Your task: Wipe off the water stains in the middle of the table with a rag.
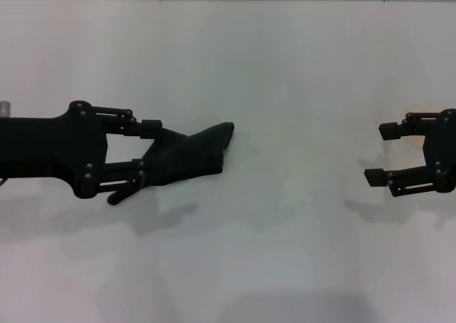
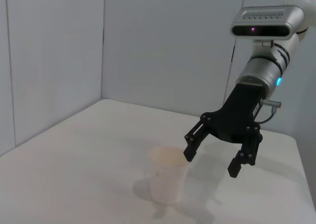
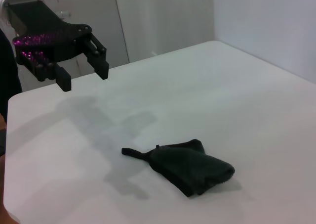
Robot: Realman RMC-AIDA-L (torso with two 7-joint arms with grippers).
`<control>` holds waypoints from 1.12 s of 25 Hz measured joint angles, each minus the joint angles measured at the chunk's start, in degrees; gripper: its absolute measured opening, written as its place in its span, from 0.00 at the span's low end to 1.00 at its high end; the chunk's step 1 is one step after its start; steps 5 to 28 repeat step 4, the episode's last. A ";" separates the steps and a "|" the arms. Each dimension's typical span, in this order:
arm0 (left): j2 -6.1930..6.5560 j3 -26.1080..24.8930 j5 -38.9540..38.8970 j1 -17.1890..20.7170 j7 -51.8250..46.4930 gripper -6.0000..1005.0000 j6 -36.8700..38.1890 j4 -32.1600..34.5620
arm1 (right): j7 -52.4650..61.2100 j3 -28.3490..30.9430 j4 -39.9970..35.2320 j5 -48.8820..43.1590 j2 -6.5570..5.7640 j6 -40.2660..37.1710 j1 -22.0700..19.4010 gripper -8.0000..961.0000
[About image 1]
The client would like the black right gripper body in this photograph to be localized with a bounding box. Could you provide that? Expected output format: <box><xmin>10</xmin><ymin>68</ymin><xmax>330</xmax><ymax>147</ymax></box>
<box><xmin>421</xmin><ymin>108</ymin><xmax>456</xmax><ymax>195</ymax></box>

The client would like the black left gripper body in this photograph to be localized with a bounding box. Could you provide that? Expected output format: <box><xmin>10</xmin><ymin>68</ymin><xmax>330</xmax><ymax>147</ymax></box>
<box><xmin>0</xmin><ymin>101</ymin><xmax>110</xmax><ymax>200</ymax></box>

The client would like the white paper cup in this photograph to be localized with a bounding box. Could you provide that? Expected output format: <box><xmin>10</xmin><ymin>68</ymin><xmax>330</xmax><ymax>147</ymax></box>
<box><xmin>386</xmin><ymin>103</ymin><xmax>443</xmax><ymax>171</ymax></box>

